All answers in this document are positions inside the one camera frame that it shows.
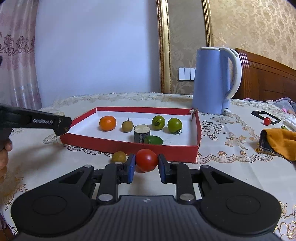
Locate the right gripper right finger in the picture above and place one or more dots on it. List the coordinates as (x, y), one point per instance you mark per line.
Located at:
(184, 178)

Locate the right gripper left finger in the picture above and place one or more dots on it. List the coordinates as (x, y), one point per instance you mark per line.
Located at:
(100, 185)

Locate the brown longan fruit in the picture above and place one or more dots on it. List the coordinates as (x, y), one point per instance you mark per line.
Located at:
(119, 156)
(127, 126)

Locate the orange tangerine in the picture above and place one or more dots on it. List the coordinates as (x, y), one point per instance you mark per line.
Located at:
(107, 123)

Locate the dark sugarcane piece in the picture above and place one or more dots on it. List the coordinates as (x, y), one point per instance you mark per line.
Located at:
(140, 132)

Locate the green cucumber piece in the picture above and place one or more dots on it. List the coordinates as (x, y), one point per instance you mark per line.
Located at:
(153, 140)

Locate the green tomato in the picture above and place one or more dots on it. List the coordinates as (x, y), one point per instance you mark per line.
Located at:
(175, 126)
(158, 123)

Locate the person's left hand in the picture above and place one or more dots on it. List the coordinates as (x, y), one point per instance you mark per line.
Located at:
(4, 156)

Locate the patterned pink curtain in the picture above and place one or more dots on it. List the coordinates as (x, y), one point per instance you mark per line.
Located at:
(19, 85)

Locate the red shallow cardboard tray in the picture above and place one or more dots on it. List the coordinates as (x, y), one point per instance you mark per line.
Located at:
(85, 132)

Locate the small red cherry tomato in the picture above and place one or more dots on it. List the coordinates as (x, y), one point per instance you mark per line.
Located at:
(267, 121)

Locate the orange plaid cloth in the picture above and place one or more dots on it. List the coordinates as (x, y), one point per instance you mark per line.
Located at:
(278, 142)

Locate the blue electric kettle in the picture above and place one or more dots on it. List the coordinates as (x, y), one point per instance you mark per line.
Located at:
(218, 77)

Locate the wooden bed headboard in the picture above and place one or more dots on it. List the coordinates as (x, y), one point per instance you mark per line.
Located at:
(265, 79)

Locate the grey bedding pile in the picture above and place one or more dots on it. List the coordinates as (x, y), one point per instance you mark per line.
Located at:
(284, 104)

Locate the black rectangular frame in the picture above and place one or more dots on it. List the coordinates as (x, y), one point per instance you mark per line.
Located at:
(262, 114)

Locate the white wall switch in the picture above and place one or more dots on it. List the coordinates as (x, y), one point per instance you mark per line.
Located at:
(186, 74)

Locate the gold picture frame moulding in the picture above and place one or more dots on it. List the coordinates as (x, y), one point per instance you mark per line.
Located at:
(184, 26)

